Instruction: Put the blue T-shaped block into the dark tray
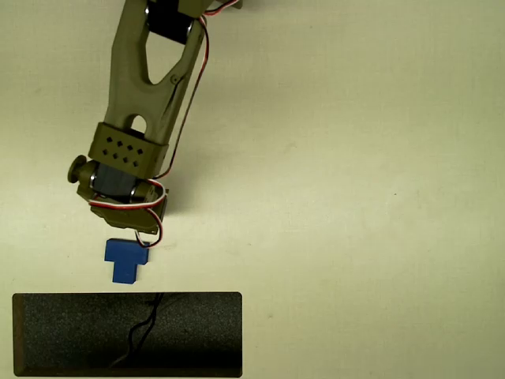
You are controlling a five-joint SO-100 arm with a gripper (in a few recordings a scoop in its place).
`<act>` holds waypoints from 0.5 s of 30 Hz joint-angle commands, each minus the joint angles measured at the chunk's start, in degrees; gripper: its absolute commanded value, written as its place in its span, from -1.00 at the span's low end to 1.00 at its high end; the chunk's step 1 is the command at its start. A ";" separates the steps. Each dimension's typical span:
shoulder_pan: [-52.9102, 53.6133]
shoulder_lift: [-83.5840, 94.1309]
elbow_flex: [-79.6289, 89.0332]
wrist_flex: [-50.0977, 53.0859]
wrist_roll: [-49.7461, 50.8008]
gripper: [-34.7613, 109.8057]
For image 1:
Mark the red white black servo cable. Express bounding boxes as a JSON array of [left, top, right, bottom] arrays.
[[88, 178, 167, 249]]

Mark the blue T block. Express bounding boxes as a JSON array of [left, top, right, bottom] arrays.
[[103, 238, 152, 285]]

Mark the black rectangular foam tray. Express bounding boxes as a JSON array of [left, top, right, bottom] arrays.
[[11, 291, 243, 378]]

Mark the red black arm cable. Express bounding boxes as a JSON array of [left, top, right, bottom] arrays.
[[155, 10, 211, 178]]

